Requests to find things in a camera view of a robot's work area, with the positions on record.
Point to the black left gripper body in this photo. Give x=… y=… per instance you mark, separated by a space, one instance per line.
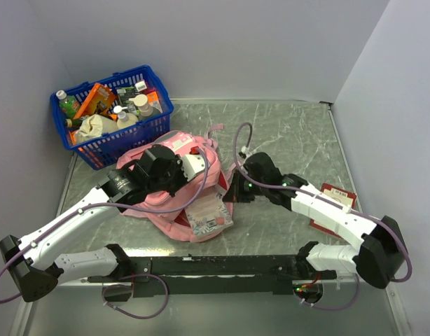
x=171 y=182

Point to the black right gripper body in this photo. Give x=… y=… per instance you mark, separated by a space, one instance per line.
x=245 y=190

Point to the floral pink notebook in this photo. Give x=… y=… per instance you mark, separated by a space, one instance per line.
x=208 y=214

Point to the pink student backpack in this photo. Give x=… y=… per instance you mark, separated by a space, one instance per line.
x=170 y=216

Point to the red framed card book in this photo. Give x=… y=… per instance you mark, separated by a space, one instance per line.
x=342 y=196

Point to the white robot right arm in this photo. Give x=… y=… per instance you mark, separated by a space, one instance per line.
x=374 y=248

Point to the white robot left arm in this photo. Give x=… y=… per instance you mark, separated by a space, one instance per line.
x=36 y=262

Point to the beige cloth bag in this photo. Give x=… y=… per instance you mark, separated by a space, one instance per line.
x=94 y=127

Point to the grey pump bottle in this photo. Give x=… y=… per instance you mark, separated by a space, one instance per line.
x=144 y=109

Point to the cream lotion bottle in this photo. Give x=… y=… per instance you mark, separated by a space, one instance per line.
x=124 y=117

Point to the pink carton box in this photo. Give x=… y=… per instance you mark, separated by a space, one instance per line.
x=153 y=98

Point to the blue plastic shopping basket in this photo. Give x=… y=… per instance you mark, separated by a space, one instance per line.
x=105 y=150

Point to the black packaged box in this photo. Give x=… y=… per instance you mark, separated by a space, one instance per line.
x=124 y=94

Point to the orange snack box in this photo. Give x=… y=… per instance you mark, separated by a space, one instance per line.
x=98 y=102

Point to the green drink bottle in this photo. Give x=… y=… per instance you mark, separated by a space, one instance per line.
x=68 y=104

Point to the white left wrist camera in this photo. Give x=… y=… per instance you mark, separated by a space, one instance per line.
x=193 y=165

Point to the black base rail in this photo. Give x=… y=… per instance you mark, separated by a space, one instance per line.
x=191 y=274

